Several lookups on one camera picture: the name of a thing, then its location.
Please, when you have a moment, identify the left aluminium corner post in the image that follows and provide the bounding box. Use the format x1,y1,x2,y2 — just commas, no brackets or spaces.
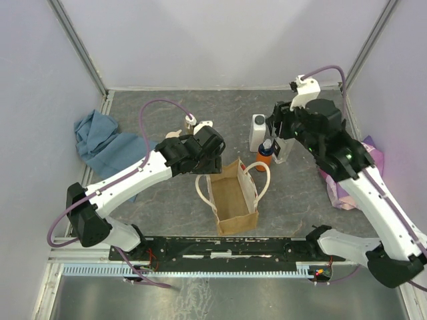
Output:
47,0,108,97

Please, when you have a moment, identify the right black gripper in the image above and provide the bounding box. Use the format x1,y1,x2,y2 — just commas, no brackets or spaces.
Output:
264,97,322,156

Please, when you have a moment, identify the aluminium corner post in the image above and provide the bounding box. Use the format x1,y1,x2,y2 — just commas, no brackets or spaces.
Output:
47,0,108,97
346,0,400,90

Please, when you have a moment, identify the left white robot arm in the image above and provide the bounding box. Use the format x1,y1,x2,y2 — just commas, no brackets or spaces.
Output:
67,125,226,260

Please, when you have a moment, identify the pink cloth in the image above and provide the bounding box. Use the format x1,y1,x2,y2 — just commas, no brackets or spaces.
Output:
316,135,386,211

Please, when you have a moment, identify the beige pump lotion bottle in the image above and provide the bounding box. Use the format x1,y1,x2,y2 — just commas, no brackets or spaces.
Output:
165,129,182,139

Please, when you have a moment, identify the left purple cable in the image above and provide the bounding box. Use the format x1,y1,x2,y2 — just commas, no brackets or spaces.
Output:
46,99,197,288

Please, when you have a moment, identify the clear square bottle black cap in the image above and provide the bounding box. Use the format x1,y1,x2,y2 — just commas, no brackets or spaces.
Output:
272,137,296,164

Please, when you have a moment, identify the amber liquid bottle white cap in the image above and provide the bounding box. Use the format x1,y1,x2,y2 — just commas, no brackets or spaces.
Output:
183,121,194,135

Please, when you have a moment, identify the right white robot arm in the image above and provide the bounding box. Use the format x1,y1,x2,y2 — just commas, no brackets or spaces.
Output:
266,75,426,288

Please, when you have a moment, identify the right aluminium corner post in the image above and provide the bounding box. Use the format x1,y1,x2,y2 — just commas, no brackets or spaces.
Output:
346,0,400,90

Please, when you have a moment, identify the white bottle grey cap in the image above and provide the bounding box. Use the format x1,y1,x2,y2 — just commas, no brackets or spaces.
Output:
249,114,266,153

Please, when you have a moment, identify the light blue cable duct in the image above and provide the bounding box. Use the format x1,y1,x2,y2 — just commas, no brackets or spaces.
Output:
62,263,318,278

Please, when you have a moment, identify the blue cloth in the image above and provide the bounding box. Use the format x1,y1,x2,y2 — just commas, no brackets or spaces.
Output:
73,108,157,203

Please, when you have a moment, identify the burlap watermelon canvas bag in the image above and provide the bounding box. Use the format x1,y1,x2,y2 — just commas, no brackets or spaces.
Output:
195,159,271,236

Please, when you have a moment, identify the aluminium frame rail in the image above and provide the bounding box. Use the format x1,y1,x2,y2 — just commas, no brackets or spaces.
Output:
46,235,414,265

